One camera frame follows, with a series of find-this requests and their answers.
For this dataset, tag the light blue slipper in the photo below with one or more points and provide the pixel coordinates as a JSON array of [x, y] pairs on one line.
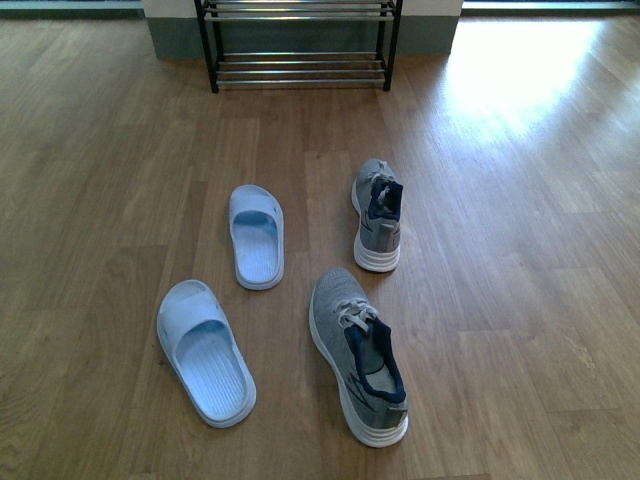
[[197, 339], [256, 223]]

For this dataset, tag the grey sneaker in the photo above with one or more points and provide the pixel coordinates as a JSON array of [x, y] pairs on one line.
[[349, 333], [377, 198]]

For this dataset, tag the black metal shoe rack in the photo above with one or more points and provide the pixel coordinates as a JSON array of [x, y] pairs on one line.
[[281, 44]]

